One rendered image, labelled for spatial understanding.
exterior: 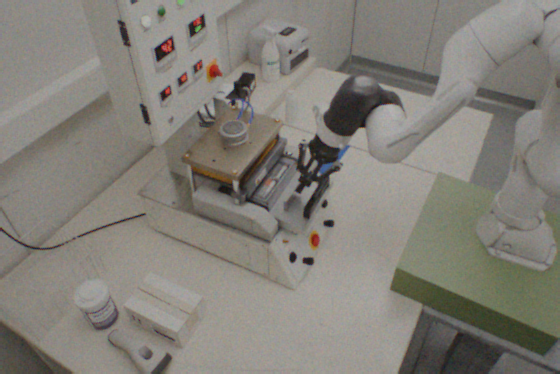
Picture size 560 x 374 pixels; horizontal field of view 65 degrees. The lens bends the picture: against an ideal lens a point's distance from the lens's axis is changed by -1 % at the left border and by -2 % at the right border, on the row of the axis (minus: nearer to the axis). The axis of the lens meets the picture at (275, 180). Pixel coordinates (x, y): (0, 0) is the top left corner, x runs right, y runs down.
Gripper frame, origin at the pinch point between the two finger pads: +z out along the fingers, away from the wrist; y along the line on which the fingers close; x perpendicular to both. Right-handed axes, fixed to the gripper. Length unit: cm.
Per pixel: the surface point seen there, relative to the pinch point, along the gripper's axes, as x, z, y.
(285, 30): 94, 23, -48
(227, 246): -17.0, 23.4, -9.2
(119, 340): -54, 30, -18
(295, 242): -7.7, 15.7, 7.1
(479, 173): 153, 78, 84
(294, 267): -12.8, 19.3, 10.8
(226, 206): -15.5, 7.9, -14.4
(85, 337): -56, 40, -28
